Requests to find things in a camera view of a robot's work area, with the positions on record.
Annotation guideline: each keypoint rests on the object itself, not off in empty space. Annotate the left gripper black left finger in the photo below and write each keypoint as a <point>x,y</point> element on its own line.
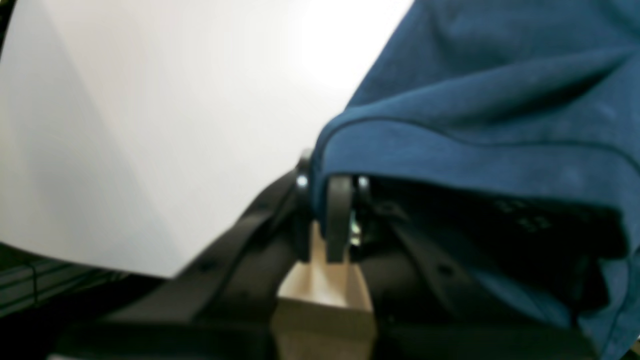
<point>220,306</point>

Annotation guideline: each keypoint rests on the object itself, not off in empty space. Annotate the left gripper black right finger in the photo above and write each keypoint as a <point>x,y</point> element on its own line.
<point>422,251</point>

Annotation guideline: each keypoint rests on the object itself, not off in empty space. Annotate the dark blue t-shirt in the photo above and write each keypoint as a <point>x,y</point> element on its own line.
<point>529,98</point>

